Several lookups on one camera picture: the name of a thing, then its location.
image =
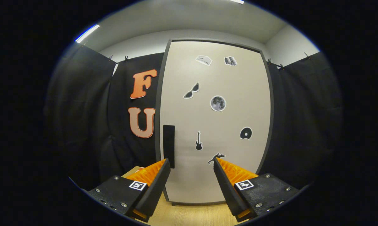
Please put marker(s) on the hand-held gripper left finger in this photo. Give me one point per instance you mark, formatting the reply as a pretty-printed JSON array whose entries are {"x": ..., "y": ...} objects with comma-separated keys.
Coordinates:
[{"x": 156, "y": 190}]

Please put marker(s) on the ceiling light strip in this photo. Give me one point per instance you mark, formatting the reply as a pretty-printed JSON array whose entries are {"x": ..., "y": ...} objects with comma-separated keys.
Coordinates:
[
  {"x": 237, "y": 1},
  {"x": 86, "y": 33}
]

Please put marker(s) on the black backdrop cloth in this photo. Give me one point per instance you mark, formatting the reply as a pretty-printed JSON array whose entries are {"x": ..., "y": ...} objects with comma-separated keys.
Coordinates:
[{"x": 82, "y": 110}]

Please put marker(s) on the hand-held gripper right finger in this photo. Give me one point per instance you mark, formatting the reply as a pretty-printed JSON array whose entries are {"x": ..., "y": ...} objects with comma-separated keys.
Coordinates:
[{"x": 226, "y": 191}]

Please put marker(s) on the dark grey shoe cabinet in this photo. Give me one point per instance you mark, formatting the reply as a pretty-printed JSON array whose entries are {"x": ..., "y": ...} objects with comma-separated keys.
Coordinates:
[{"x": 157, "y": 125}]

